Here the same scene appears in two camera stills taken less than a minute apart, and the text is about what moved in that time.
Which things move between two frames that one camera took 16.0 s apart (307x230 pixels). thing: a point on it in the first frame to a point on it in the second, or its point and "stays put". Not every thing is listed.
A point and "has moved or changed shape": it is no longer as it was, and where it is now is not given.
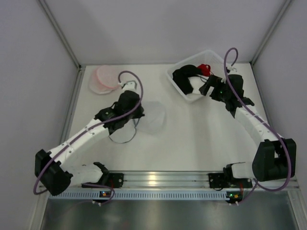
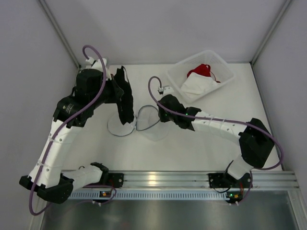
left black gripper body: x=135 y=114 to x=117 y=89
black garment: x=181 y=77 has moved or changed shape
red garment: x=206 y=69 stays put
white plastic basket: x=217 y=68 stays put
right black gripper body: x=206 y=86 to x=165 y=111
